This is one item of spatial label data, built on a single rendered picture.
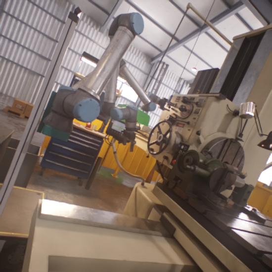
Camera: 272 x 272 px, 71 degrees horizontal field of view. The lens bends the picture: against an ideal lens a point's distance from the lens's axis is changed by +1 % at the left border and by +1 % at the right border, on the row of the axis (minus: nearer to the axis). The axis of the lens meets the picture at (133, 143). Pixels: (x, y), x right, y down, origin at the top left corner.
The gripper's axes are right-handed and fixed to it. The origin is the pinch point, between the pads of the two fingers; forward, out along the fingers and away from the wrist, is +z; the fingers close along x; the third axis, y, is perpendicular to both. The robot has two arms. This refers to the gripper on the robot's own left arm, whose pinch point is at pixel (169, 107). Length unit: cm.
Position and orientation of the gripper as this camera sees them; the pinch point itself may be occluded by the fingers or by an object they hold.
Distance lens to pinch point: 231.7
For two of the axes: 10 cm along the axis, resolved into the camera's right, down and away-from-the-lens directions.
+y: -3.8, -2.4, 9.0
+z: 8.4, 3.3, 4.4
